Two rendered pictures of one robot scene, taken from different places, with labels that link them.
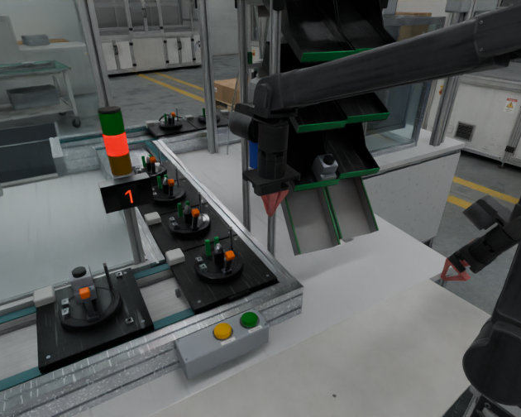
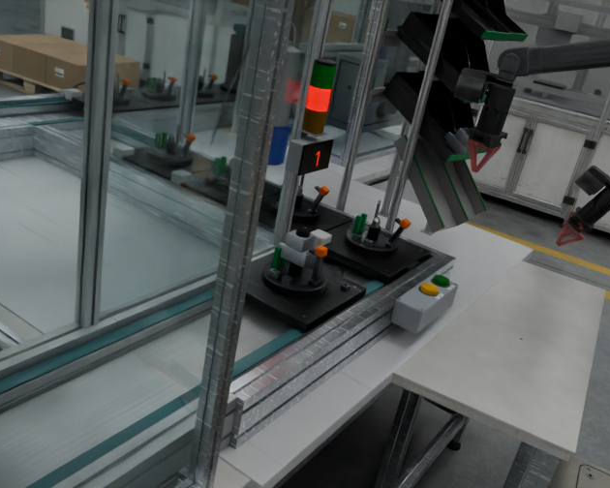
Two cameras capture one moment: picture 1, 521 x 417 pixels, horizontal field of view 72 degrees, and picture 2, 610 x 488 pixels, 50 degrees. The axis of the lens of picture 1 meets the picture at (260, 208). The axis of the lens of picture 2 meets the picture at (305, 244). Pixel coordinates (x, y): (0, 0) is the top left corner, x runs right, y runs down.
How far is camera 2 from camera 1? 113 cm
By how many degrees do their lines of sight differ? 28
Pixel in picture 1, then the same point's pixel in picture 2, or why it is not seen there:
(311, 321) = (459, 295)
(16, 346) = not seen: hidden behind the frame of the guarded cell
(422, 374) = (566, 320)
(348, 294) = (471, 275)
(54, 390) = (337, 339)
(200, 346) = (421, 300)
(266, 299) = (437, 268)
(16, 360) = (245, 335)
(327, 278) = not seen: hidden behind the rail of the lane
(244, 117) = (474, 79)
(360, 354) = (516, 313)
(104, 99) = (320, 50)
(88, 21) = not seen: outside the picture
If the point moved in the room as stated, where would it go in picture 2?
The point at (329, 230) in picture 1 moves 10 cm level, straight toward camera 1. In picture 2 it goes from (451, 209) to (467, 223)
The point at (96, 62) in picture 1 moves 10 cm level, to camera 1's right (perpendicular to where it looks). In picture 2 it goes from (326, 13) to (366, 19)
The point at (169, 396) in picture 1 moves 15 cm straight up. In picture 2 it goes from (399, 354) to (416, 295)
